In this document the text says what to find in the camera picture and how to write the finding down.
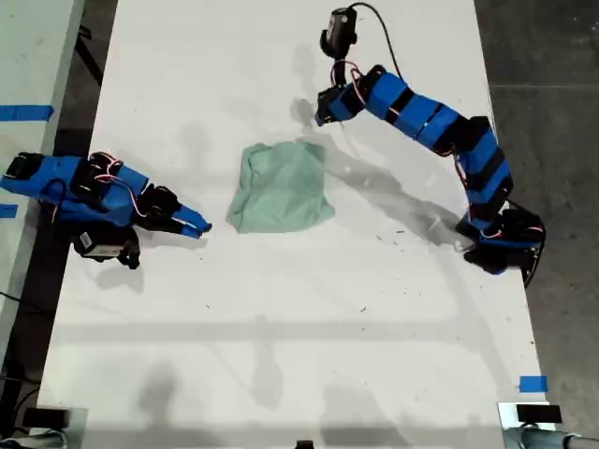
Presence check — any pale green T-shirt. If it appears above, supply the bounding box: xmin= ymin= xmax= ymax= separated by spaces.
xmin=226 ymin=140 xmax=336 ymax=235

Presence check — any long blue tape strip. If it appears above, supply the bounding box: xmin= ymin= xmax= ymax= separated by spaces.
xmin=0 ymin=105 xmax=55 ymax=123

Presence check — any black metal strut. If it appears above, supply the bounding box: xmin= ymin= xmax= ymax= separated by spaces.
xmin=77 ymin=25 xmax=105 ymax=85

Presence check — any small black box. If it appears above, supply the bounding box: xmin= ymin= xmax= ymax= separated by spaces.
xmin=22 ymin=408 xmax=72 ymax=427
xmin=516 ymin=404 xmax=562 ymax=424

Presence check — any blue tape rectangle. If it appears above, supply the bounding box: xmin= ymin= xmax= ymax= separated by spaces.
xmin=519 ymin=375 xmax=549 ymax=393

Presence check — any grey tube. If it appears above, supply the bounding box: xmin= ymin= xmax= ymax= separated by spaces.
xmin=504 ymin=426 xmax=599 ymax=449

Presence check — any black camera stalk, gripper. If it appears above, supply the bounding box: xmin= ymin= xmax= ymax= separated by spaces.
xmin=119 ymin=224 xmax=141 ymax=270
xmin=329 ymin=49 xmax=357 ymax=90

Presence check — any black camera box, gripper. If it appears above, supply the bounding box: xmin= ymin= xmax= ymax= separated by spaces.
xmin=72 ymin=228 xmax=135 ymax=261
xmin=319 ymin=7 xmax=359 ymax=57

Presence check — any black camera cable, gripper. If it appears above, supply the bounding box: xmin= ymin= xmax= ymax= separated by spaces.
xmin=349 ymin=2 xmax=402 ymax=79

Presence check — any black arm base cable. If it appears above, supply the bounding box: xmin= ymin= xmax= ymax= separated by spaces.
xmin=522 ymin=200 xmax=548 ymax=289

